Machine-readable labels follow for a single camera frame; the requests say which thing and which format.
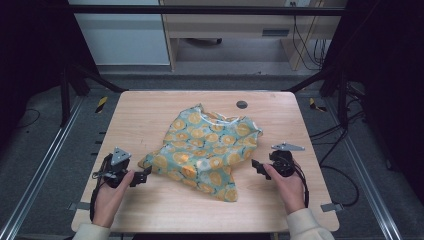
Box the black horizontal frame bar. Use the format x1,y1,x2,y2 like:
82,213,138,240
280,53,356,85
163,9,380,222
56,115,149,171
65,4,348,17

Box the person's right hand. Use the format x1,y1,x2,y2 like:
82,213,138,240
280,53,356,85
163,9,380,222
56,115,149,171
262,163,306,216

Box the thin black floor cable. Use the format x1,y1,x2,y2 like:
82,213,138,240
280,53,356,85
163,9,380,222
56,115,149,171
15,107,42,130

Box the black curtain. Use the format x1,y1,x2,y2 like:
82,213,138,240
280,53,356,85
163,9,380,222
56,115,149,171
0,0,98,149
333,0,424,203

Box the lemon print teal garment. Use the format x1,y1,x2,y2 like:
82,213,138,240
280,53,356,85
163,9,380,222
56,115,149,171
137,103,264,203

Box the aluminium floor rail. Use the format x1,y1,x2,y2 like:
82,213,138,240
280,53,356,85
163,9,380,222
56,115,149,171
0,95,85,240
324,97,405,240

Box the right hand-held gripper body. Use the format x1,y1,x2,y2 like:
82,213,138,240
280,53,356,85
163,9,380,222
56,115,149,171
268,142,306,178

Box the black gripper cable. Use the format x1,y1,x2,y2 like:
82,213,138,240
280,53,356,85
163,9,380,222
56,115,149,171
292,162,311,210
88,155,113,223

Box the white cabinet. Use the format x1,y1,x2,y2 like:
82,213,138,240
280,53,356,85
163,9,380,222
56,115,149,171
67,0,171,66

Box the light wooden desk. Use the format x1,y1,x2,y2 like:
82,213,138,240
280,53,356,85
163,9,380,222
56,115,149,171
159,0,348,72

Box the black floor cables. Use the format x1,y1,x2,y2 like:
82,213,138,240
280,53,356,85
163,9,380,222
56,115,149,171
309,82,367,208

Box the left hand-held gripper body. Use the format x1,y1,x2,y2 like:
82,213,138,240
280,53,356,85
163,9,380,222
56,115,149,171
99,146,132,189

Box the hanging black cables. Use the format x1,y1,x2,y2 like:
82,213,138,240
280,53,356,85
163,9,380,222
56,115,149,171
289,1,330,71

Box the grey metal table bracket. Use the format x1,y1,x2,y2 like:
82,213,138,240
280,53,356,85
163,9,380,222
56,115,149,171
320,202,344,213
67,201,91,212

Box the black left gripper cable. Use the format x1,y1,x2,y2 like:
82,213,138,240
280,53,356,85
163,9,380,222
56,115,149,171
88,155,113,223

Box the person's left hand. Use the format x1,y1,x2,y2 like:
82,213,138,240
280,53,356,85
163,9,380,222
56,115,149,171
92,170,135,230

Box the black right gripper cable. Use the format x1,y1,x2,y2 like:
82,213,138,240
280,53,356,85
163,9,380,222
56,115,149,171
292,162,311,210

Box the yellow black floor tape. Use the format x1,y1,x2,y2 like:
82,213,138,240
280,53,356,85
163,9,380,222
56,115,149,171
95,96,109,115

